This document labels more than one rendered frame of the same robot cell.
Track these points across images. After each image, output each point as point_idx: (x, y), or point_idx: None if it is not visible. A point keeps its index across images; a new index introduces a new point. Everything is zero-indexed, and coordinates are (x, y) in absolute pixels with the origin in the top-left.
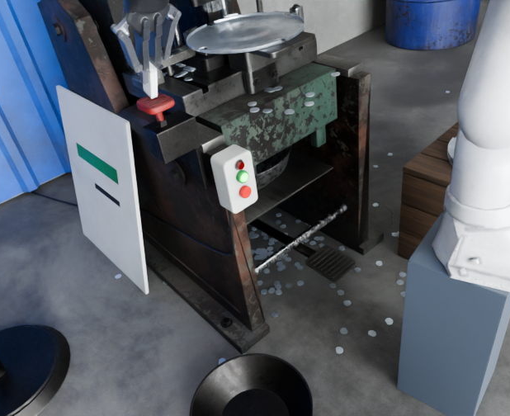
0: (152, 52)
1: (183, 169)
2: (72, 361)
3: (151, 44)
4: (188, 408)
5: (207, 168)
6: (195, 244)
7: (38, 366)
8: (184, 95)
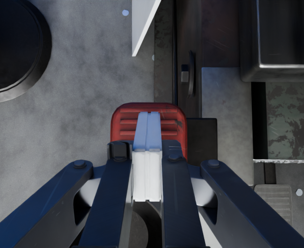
0: (162, 210)
1: (195, 89)
2: (45, 74)
3: (163, 230)
4: None
5: None
6: (179, 95)
7: (17, 63)
8: (267, 62)
